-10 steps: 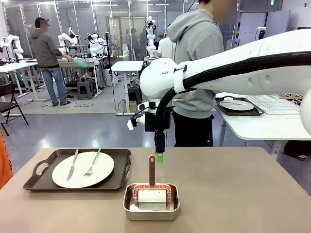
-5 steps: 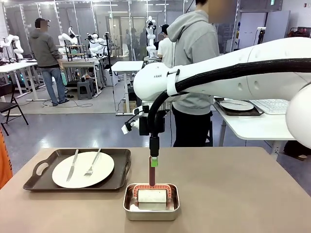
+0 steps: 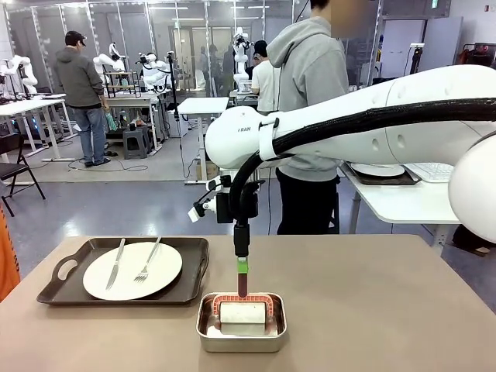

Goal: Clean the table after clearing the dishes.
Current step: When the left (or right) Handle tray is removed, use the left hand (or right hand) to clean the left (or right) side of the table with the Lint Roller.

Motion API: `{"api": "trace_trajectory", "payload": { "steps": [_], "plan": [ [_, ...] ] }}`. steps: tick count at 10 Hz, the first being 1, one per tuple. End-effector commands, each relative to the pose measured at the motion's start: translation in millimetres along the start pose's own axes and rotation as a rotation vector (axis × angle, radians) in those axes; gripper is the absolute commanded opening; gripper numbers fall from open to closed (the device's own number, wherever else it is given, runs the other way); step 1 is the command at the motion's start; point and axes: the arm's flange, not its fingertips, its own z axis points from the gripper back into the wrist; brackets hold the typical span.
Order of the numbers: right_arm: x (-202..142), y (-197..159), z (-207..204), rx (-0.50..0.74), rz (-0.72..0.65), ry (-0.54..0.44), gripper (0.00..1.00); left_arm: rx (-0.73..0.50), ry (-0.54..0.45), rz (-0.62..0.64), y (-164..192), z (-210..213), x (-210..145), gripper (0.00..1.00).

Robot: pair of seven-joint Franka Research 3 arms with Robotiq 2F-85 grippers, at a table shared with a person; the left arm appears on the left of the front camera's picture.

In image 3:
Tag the brown plastic serving tray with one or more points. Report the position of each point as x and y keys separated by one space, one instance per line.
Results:
x=410 y=179
x=193 y=252

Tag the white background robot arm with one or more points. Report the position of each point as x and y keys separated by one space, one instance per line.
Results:
x=153 y=73
x=21 y=66
x=106 y=60
x=241 y=58

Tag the silver table knife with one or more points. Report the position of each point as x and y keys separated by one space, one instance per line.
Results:
x=116 y=263

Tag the dark navy garment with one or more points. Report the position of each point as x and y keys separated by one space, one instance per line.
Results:
x=470 y=240

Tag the gray door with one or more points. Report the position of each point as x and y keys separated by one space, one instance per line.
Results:
x=441 y=42

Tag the black metal shelf rack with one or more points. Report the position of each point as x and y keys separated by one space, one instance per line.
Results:
x=122 y=83

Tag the man in black cap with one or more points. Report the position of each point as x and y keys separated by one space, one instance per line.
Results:
x=79 y=81

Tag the person in white t-shirt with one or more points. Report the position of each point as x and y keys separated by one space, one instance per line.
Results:
x=265 y=85

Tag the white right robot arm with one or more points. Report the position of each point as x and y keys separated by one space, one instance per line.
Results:
x=407 y=116

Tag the person in gray hoodie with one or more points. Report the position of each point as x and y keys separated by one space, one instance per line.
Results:
x=306 y=58

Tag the long white lab table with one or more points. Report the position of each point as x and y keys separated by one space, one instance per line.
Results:
x=27 y=105

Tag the white side table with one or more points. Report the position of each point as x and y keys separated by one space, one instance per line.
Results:
x=403 y=201

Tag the cardboard box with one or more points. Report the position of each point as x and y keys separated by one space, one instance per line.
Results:
x=211 y=170

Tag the silver fork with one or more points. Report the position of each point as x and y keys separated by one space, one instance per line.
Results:
x=149 y=257

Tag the black tripod with light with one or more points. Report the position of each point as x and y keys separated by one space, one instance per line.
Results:
x=416 y=58

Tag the orange fabric object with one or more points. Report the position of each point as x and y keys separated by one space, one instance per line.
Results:
x=7 y=255

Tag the black camera pole stand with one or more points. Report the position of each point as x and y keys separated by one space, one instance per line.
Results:
x=175 y=97

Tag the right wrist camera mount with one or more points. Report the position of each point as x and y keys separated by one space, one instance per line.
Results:
x=211 y=203

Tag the round white dinner plate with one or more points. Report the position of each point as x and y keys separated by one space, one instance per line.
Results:
x=162 y=267
x=379 y=170

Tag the small white standing desk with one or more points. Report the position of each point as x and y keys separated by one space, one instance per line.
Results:
x=203 y=105

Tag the rectangular metal tin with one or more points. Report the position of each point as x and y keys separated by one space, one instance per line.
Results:
x=242 y=343

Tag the black folding chair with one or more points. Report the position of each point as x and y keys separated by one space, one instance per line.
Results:
x=15 y=170

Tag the gray plastic stool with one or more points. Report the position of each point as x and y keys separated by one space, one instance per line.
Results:
x=135 y=141

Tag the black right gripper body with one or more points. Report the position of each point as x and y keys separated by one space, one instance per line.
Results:
x=252 y=205

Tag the orange jacket on rack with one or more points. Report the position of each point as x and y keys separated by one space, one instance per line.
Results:
x=474 y=54

